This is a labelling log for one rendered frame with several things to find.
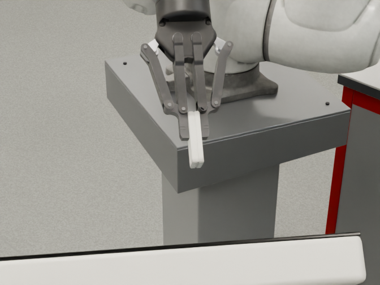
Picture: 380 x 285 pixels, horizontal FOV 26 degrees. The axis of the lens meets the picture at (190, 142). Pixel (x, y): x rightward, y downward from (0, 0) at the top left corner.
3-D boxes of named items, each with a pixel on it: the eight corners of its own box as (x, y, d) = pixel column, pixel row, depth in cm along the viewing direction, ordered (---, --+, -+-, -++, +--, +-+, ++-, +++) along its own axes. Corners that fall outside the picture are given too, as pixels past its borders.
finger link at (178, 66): (184, 32, 110) (173, 32, 110) (188, 111, 107) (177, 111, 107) (180, 43, 114) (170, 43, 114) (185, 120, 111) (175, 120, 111)
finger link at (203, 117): (195, 104, 111) (217, 103, 111) (199, 140, 109) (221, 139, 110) (197, 100, 109) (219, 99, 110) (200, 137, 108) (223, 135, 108)
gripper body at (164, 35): (153, -13, 110) (158, 51, 107) (216, -15, 111) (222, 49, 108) (149, 11, 117) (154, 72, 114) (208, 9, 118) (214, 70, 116)
